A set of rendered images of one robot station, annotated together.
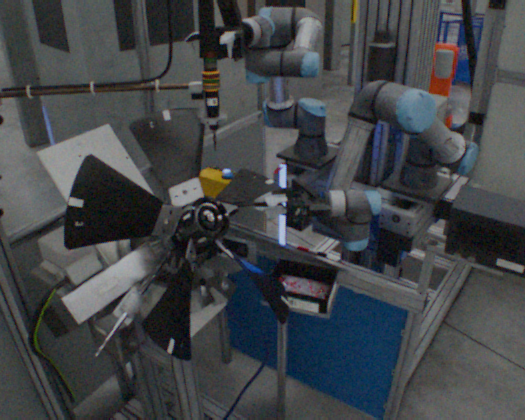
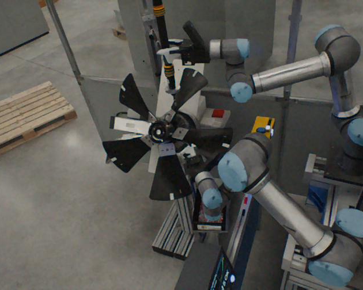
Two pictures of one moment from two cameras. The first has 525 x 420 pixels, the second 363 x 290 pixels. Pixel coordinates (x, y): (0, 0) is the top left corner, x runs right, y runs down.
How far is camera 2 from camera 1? 153 cm
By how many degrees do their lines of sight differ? 67
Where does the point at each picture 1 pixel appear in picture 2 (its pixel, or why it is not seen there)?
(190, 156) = (181, 100)
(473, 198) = (203, 255)
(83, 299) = (120, 122)
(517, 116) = not seen: outside the picture
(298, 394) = (248, 278)
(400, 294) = not seen: hidden behind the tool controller
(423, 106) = (228, 171)
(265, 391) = not seen: hidden behind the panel
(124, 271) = (139, 125)
